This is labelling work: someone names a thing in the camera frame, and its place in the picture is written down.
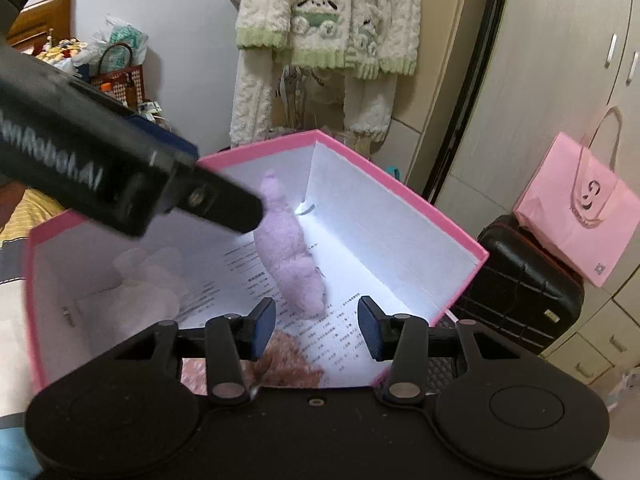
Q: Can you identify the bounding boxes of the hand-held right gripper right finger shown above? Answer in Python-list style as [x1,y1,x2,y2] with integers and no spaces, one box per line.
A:
[357,296,543,408]

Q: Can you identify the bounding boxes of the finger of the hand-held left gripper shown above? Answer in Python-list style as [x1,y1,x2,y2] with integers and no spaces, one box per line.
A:
[125,110,201,161]
[165,160,264,235]

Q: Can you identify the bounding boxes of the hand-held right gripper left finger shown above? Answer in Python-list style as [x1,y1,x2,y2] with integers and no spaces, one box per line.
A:
[114,296,277,408]

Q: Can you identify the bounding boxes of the brown curly plush toy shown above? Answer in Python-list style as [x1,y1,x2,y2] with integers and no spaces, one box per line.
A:
[245,331,326,390]

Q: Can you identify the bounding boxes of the purple plush toy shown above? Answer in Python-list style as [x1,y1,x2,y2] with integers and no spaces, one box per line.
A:
[252,170,328,317]

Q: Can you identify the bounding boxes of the pink cardboard box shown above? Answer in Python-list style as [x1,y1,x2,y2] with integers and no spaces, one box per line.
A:
[22,129,490,396]

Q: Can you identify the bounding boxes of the white plush toy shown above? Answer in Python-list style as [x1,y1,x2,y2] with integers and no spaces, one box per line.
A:
[75,247,193,356]

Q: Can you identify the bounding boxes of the person's left forearm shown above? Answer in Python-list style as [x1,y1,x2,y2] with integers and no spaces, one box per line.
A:
[0,177,28,228]

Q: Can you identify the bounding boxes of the printed paper sheet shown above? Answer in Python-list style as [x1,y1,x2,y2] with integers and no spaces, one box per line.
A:
[177,237,396,390]

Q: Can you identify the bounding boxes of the red woven basket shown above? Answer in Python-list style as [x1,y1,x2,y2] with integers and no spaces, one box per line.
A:
[89,42,146,108]

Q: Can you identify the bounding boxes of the yellow striped cloth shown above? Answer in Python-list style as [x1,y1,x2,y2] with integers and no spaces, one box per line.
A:
[0,195,66,243]

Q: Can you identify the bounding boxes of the cream fleece pants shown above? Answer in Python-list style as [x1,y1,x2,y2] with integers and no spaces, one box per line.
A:
[229,50,393,148]

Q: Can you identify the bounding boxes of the blue wrapped flower bouquet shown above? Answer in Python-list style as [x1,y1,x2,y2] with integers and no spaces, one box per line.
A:
[35,37,83,68]

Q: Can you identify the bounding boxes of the green printed plastic bag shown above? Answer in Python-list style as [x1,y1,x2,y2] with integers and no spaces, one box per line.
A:
[90,15,150,73]

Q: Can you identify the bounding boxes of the beige canvas bag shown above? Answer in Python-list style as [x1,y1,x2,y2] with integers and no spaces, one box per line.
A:
[272,62,351,133]

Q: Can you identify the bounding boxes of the black suitcase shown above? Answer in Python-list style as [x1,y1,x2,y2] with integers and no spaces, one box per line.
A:
[450,215,585,358]

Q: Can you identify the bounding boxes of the pink paper shopping bag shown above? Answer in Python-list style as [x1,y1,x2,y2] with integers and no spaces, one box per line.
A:
[514,106,640,288]

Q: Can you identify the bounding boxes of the white plastic bag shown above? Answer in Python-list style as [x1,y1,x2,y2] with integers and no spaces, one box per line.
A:
[605,365,640,411]

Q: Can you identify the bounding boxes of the beige wardrobe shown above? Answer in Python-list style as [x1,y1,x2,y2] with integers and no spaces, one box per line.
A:
[405,0,640,411]

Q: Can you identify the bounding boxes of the black door frame strip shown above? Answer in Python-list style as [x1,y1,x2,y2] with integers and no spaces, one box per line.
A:
[420,0,516,201]

